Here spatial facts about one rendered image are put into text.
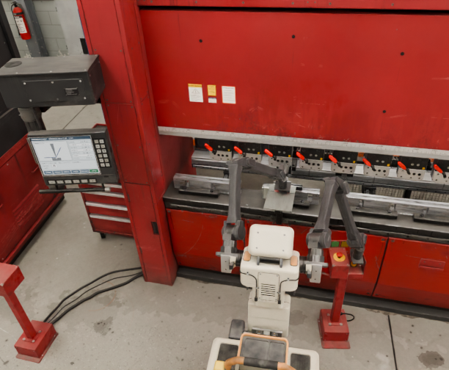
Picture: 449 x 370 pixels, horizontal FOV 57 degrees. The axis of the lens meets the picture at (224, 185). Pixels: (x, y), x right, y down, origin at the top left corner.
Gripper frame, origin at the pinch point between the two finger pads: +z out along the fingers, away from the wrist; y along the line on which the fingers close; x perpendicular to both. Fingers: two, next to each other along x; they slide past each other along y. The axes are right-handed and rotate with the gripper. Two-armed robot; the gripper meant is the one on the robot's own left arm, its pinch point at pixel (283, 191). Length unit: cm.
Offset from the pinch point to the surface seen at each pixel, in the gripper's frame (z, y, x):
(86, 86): -93, 102, -4
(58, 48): 227, 440, -320
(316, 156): -19.9, -19.1, -17.7
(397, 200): 9, -73, -7
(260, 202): 13.7, 15.6, 3.9
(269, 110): -46, 11, -31
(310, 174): 22.6, -15.4, -26.9
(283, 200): -2.0, -1.3, 6.9
